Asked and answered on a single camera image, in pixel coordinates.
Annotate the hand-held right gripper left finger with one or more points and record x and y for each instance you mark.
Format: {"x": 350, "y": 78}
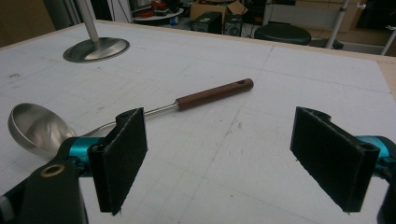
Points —
{"x": 120, "y": 161}

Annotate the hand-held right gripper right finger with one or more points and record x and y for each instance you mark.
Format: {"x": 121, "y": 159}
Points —
{"x": 336, "y": 161}

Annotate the metal stand with round base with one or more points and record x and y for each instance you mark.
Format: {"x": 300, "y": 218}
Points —
{"x": 96, "y": 49}

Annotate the white metal stand pole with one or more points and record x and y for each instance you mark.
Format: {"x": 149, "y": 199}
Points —
{"x": 337, "y": 23}

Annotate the black round stool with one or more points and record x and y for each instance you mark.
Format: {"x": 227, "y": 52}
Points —
{"x": 283, "y": 32}

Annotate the round white table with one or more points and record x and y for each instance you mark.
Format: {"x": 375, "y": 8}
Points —
{"x": 158, "y": 15}

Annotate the black electronic box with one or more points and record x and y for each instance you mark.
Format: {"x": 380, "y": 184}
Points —
{"x": 208, "y": 22}

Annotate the cardboard box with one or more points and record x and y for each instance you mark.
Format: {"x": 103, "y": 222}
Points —
{"x": 214, "y": 9}

